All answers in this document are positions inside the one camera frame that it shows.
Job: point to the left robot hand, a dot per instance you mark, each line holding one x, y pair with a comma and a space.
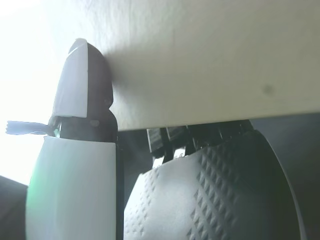
212, 195

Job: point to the beige paperback book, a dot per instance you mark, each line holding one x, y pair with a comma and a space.
200, 62

